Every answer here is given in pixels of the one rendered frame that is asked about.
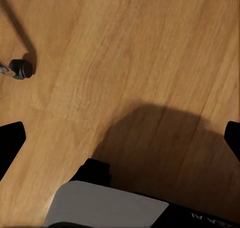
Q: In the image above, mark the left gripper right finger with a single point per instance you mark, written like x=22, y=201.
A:
x=232, y=137

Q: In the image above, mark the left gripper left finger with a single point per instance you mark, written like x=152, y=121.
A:
x=12, y=137

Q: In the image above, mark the swivel chair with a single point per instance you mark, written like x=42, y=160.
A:
x=18, y=69

